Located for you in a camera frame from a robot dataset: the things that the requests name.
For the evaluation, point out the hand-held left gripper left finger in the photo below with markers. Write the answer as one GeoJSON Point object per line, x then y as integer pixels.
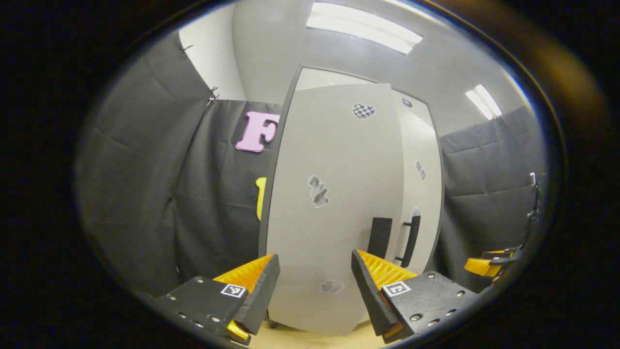
{"type": "Point", "coordinates": [259, 295]}

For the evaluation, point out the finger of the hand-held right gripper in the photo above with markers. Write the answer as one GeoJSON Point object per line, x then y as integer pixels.
{"type": "Point", "coordinates": [479, 266]}
{"type": "Point", "coordinates": [499, 254]}

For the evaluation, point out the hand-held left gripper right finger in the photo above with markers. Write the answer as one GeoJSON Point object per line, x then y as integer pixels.
{"type": "Point", "coordinates": [369, 291]}

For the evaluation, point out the white cabinet door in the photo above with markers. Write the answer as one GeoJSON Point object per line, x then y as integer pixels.
{"type": "Point", "coordinates": [339, 155]}
{"type": "Point", "coordinates": [421, 140]}

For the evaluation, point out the white and grey shoe cabinet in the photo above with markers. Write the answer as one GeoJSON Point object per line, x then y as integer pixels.
{"type": "Point", "coordinates": [286, 121]}

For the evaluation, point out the black backdrop cloth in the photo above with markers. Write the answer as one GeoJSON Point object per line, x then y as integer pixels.
{"type": "Point", "coordinates": [484, 194]}
{"type": "Point", "coordinates": [145, 194]}

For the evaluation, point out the small ceiling light panel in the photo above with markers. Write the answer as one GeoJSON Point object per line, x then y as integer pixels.
{"type": "Point", "coordinates": [484, 101]}

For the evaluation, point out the long ceiling light panel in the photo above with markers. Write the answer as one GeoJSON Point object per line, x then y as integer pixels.
{"type": "Point", "coordinates": [363, 26]}

